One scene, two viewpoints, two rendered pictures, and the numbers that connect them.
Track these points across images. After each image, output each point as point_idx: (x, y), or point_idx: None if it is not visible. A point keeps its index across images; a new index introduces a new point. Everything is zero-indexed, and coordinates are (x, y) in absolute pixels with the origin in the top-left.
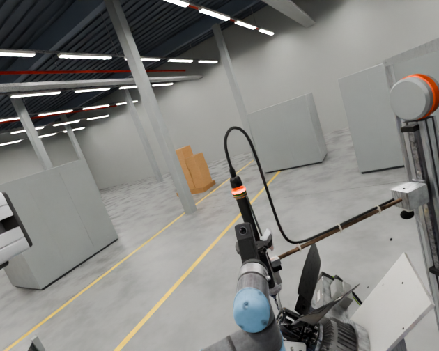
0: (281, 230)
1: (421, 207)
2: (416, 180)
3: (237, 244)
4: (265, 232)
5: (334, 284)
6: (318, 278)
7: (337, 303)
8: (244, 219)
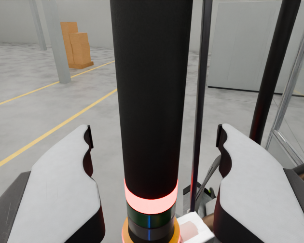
0: (259, 139)
1: None
2: None
3: (10, 213)
4: (230, 144)
5: (214, 206)
6: (188, 188)
7: (213, 233)
8: (123, 5)
